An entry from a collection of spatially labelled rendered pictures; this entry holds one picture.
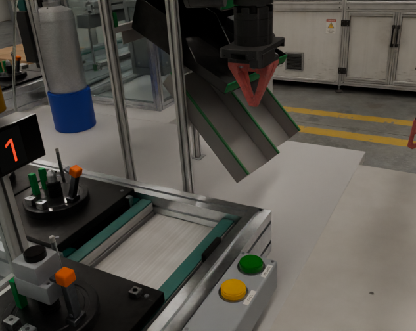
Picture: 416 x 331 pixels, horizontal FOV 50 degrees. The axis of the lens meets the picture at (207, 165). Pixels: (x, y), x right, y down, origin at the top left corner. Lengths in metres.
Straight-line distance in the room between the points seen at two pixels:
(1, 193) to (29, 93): 1.39
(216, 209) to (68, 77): 0.93
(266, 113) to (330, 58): 3.76
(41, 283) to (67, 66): 1.14
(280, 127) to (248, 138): 0.16
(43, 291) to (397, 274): 0.65
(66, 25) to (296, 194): 0.98
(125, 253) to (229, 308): 0.29
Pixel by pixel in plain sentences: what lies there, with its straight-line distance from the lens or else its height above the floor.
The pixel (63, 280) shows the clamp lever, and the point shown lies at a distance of 0.65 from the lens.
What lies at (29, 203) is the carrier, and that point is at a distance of 1.02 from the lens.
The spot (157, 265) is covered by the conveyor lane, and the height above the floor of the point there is 0.92.
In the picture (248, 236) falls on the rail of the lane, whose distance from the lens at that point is 0.87.
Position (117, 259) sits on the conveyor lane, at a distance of 0.92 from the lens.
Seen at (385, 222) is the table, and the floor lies 0.86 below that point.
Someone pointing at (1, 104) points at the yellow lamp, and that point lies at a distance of 0.72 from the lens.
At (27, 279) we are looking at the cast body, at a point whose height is 1.06.
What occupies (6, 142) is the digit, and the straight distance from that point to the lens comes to 0.72.
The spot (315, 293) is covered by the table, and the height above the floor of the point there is 0.86.
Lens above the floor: 1.46
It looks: 26 degrees down
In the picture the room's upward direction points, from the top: 4 degrees counter-clockwise
